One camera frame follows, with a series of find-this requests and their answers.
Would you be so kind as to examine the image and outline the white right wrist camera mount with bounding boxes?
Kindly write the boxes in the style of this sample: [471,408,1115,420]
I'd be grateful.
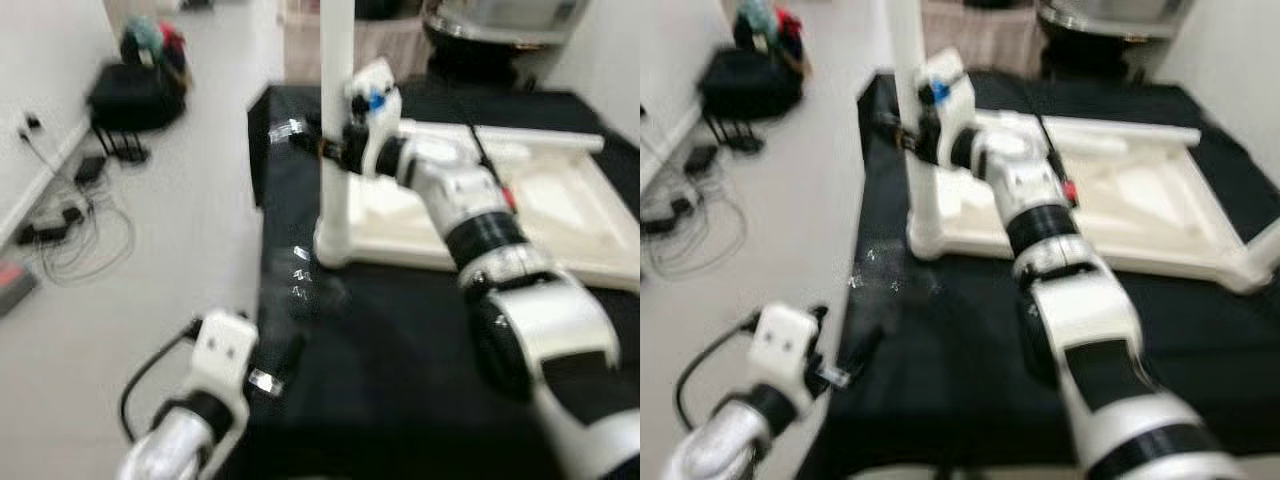
[343,58,403,179]
[915,45,976,166]

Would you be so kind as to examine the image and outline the clear plastic container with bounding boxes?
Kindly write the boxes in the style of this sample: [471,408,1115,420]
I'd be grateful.
[440,0,586,29]
[1050,0,1191,25]

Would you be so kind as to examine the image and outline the black case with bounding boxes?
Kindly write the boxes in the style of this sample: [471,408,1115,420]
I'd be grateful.
[85,62,189,133]
[698,48,806,121]

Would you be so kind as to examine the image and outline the beige striped cloth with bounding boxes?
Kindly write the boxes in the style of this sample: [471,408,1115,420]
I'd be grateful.
[283,10,431,83]
[920,0,1046,76]

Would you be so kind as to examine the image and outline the white plastic children table top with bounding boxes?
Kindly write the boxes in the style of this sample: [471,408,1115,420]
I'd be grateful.
[905,108,1280,296]
[313,120,641,293]

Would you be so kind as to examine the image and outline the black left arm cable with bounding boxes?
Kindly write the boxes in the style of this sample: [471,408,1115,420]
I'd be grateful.
[675,315,766,431]
[120,318,206,441]

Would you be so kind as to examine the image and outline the tangled black floor cables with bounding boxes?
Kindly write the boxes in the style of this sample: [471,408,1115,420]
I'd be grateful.
[20,130,136,286]
[640,160,746,281]

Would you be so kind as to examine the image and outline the black round bowl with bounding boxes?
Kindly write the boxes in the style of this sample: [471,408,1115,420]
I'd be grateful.
[425,0,591,86]
[1035,0,1196,76]

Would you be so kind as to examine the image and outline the grey box red label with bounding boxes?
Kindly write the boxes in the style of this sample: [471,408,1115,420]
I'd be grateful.
[0,258,39,319]

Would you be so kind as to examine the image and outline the black tablecloth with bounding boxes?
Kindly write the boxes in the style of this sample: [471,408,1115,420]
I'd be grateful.
[795,70,1280,480]
[215,82,641,480]

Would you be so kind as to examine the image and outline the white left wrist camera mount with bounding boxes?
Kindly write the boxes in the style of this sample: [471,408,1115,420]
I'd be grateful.
[190,310,259,406]
[750,303,823,411]

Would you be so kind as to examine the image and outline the black power strip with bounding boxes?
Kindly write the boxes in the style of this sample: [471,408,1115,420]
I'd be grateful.
[640,205,701,237]
[15,205,86,246]

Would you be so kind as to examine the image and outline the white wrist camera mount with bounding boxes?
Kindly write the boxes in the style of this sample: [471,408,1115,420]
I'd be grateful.
[750,303,823,411]
[915,45,976,166]
[190,310,259,406]
[343,58,403,179]

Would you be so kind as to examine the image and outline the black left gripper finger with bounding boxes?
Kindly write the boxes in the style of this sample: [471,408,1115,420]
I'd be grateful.
[840,322,887,377]
[268,332,307,385]

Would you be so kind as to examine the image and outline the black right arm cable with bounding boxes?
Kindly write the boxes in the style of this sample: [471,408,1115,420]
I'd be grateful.
[470,125,516,211]
[1035,115,1079,206]

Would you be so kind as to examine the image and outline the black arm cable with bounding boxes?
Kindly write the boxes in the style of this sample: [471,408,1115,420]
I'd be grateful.
[470,125,516,211]
[675,315,766,431]
[120,318,206,441]
[1035,115,1079,206]

